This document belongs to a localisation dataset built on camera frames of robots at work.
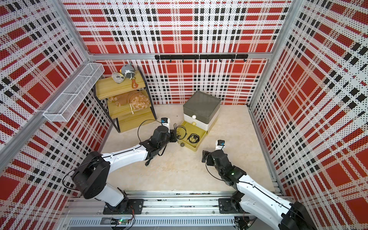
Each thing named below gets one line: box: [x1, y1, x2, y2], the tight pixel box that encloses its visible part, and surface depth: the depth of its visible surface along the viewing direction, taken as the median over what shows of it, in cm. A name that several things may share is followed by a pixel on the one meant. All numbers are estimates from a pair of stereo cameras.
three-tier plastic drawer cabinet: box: [178, 90, 221, 152], surface depth 97 cm
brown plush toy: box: [108, 91, 151, 111], surface depth 91 cm
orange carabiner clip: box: [131, 79, 139, 89], surface depth 88 cm
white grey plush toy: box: [111, 72, 126, 84], surface depth 87 cm
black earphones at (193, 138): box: [186, 133, 200, 144], surface depth 103 cm
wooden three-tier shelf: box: [93, 65, 158, 133], surface depth 91 cm
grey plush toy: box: [121, 62, 136, 81], surface depth 88 cm
